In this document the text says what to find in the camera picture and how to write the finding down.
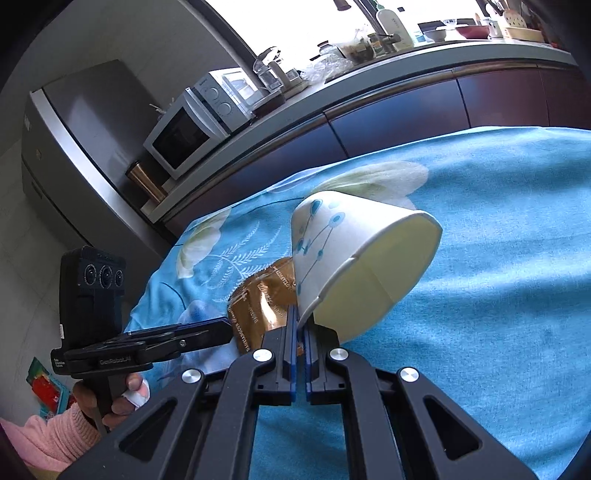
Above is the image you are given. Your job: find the grey refrigerator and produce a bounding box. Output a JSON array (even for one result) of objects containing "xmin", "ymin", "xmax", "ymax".
[{"xmin": 21, "ymin": 59, "xmax": 182, "ymax": 280}]

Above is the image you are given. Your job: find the red paper packet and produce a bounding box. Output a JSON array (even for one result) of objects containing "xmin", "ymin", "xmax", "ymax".
[{"xmin": 26, "ymin": 357, "xmax": 77, "ymax": 417}]

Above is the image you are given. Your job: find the kitchen counter with brown cabinets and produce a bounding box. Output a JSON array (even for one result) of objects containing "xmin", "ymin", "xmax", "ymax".
[{"xmin": 140, "ymin": 38, "xmax": 591, "ymax": 241}]

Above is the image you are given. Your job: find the cream dish rack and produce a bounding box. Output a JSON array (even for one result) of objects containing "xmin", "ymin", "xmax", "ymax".
[{"xmin": 501, "ymin": 8, "xmax": 546, "ymax": 43}]

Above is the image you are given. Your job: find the clear crumpled plastic bag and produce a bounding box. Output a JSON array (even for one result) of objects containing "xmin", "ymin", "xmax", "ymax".
[{"xmin": 299, "ymin": 54, "xmax": 352, "ymax": 85}]

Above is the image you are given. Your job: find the white microwave oven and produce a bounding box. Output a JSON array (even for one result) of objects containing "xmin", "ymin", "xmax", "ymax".
[{"xmin": 142, "ymin": 72, "xmax": 257, "ymax": 182}]

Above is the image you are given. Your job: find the gold foil snack wrapper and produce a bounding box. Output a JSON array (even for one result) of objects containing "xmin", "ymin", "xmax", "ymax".
[{"xmin": 226, "ymin": 257, "xmax": 305, "ymax": 357}]

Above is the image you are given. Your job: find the metal kitchen faucet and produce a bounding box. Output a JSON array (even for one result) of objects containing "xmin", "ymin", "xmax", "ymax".
[{"xmin": 335, "ymin": 0, "xmax": 403, "ymax": 55}]

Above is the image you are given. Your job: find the copper metal tumbler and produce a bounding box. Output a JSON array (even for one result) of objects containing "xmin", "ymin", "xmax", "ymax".
[{"xmin": 124, "ymin": 159, "xmax": 168, "ymax": 205}]

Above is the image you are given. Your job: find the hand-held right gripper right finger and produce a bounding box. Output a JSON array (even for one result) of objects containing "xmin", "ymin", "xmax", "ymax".
[{"xmin": 302, "ymin": 322, "xmax": 541, "ymax": 480}]

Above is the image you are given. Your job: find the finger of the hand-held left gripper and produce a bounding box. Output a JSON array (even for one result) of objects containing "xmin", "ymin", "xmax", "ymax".
[
  {"xmin": 126, "ymin": 316, "xmax": 230, "ymax": 341},
  {"xmin": 141, "ymin": 322, "xmax": 234, "ymax": 365}
]

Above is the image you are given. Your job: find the kitchen window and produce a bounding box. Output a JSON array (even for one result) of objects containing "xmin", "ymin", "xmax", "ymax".
[{"xmin": 203, "ymin": 0, "xmax": 509, "ymax": 86}]

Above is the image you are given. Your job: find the person's left hand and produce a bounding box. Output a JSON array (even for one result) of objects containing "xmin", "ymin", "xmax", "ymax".
[{"xmin": 71, "ymin": 372, "xmax": 151, "ymax": 431}]

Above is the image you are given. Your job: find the white printed paper cup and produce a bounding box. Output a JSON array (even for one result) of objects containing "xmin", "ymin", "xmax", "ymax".
[{"xmin": 290, "ymin": 191, "xmax": 443, "ymax": 345}]

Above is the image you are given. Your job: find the blue floral tablecloth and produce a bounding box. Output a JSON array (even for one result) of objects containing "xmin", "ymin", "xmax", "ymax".
[{"xmin": 121, "ymin": 126, "xmax": 591, "ymax": 480}]

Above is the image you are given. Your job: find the glass kettle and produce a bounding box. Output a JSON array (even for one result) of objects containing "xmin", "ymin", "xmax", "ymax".
[{"xmin": 252, "ymin": 45, "xmax": 291, "ymax": 94}]

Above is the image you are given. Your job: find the white plastic bottle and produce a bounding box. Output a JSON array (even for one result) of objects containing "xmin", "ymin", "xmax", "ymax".
[{"xmin": 376, "ymin": 8, "xmax": 415, "ymax": 51}]

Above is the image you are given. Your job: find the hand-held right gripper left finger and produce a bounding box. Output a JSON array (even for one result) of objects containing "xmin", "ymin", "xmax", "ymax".
[{"xmin": 58, "ymin": 305, "xmax": 302, "ymax": 480}]

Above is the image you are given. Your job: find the red bowl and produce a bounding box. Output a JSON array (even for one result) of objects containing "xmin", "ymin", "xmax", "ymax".
[{"xmin": 454, "ymin": 24, "xmax": 491, "ymax": 40}]

